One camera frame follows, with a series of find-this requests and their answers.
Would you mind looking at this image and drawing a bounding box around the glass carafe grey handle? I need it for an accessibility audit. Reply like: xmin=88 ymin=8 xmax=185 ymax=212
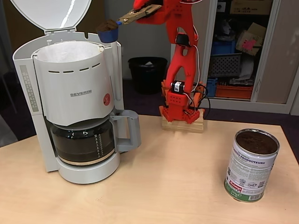
xmin=50 ymin=109 xmax=142 ymax=167

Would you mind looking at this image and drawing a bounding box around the black waste bin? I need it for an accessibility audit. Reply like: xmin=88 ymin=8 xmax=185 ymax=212
xmin=128 ymin=57 xmax=168 ymax=95

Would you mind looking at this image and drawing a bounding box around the grey perforated basket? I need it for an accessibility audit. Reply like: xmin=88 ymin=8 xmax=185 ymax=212
xmin=209 ymin=53 xmax=243 ymax=77

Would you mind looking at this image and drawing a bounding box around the orange plastic crate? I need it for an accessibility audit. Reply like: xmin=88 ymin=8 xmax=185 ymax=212
xmin=216 ymin=78 xmax=254 ymax=101

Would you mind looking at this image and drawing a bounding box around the white paper coffee filter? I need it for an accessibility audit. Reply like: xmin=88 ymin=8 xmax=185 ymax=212
xmin=37 ymin=42 xmax=105 ymax=63

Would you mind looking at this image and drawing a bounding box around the small blue box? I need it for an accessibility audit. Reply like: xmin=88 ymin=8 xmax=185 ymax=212
xmin=206 ymin=78 xmax=218 ymax=98

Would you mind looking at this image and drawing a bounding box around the grey tambour door cabinet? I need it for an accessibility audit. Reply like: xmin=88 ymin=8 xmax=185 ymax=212
xmin=172 ymin=0 xmax=295 ymax=115

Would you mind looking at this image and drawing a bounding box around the brown labelled cardboard box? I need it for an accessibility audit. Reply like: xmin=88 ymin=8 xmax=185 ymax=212
xmin=230 ymin=0 xmax=273 ymax=15

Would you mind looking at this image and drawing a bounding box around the orange table clamp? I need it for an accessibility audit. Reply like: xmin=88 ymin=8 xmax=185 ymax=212
xmin=160 ymin=79 xmax=171 ymax=107
xmin=192 ymin=80 xmax=207 ymax=110

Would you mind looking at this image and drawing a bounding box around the black bag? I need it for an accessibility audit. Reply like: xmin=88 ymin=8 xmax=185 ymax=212
xmin=218 ymin=18 xmax=236 ymax=42

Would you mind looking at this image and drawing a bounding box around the white drip coffee maker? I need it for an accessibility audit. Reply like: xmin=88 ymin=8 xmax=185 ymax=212
xmin=9 ymin=0 xmax=123 ymax=185

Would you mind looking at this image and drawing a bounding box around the black base cable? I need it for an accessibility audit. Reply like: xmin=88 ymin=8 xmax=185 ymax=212
xmin=198 ymin=84 xmax=211 ymax=120

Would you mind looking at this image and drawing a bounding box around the cardboard box pink mark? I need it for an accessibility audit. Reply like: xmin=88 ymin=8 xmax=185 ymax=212
xmin=235 ymin=22 xmax=267 ymax=56

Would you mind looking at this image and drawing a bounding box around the wooden base block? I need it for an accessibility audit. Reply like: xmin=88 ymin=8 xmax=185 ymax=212
xmin=161 ymin=115 xmax=204 ymax=133

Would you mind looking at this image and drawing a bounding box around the blue plastic crate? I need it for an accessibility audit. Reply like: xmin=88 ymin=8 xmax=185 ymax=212
xmin=211 ymin=41 xmax=235 ymax=56

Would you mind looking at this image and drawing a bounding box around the blue wooden-handled scoop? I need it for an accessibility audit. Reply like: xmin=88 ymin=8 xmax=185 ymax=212
xmin=96 ymin=4 xmax=162 ymax=44

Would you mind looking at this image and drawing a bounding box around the white green coffee tin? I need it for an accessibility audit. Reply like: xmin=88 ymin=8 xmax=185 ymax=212
xmin=223 ymin=128 xmax=280 ymax=203

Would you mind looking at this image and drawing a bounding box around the white servo cable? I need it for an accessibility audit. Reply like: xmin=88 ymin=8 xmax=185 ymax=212
xmin=179 ymin=0 xmax=202 ymax=109

